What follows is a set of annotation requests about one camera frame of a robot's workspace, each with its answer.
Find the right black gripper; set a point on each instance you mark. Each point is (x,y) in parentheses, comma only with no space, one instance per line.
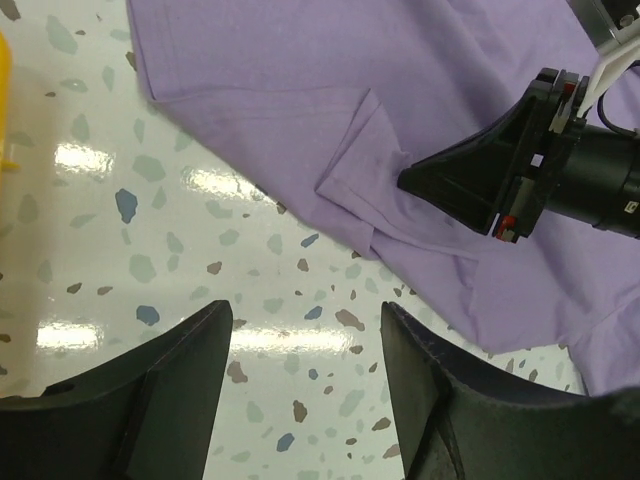
(510,168)

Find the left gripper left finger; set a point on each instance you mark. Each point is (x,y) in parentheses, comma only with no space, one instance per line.
(146,414)

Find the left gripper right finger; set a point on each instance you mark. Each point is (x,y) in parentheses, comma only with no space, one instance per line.
(459,417)

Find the purple t shirt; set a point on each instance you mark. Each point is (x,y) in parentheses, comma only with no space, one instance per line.
(323,103)

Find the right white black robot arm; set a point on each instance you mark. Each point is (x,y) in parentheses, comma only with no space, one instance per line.
(599,184)

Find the yellow plastic tray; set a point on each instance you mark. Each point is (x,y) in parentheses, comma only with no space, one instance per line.
(5,76)

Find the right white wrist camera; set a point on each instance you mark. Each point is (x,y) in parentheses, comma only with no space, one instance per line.
(612,26)

